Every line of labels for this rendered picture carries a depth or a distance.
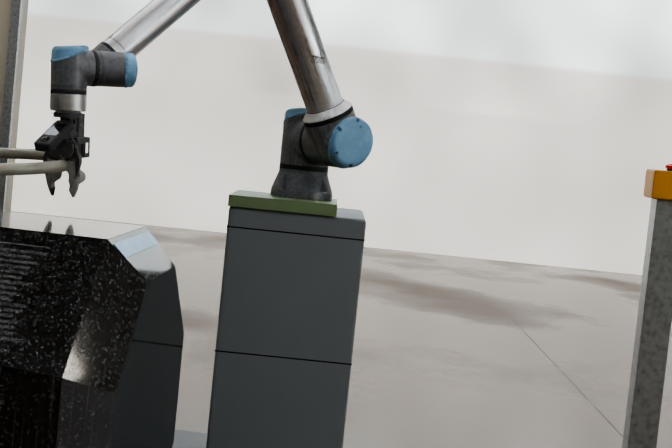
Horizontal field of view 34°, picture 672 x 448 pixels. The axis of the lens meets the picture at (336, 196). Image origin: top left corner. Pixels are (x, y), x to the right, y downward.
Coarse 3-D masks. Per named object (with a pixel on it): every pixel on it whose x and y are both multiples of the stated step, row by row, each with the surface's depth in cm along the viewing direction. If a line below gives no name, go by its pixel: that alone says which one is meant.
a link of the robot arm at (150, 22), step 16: (160, 0) 302; (176, 0) 303; (192, 0) 306; (144, 16) 300; (160, 16) 301; (176, 16) 304; (128, 32) 297; (144, 32) 299; (160, 32) 303; (96, 48) 295; (112, 48) 295; (128, 48) 297; (144, 48) 302
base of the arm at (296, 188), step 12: (288, 168) 334; (300, 168) 332; (312, 168) 333; (324, 168) 336; (276, 180) 336; (288, 180) 332; (300, 180) 332; (312, 180) 332; (324, 180) 335; (276, 192) 334; (288, 192) 331; (300, 192) 331; (312, 192) 331; (324, 192) 334
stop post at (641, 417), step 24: (648, 192) 308; (648, 240) 311; (648, 264) 307; (648, 288) 307; (648, 312) 307; (648, 336) 307; (648, 360) 308; (648, 384) 308; (648, 408) 308; (624, 432) 315; (648, 432) 309
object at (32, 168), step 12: (0, 156) 308; (12, 156) 308; (24, 156) 308; (36, 156) 306; (0, 168) 265; (12, 168) 266; (24, 168) 268; (36, 168) 270; (48, 168) 273; (60, 168) 276
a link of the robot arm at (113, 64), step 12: (96, 60) 278; (108, 60) 280; (120, 60) 282; (132, 60) 284; (96, 72) 278; (108, 72) 280; (120, 72) 282; (132, 72) 283; (96, 84) 281; (108, 84) 283; (120, 84) 284; (132, 84) 286
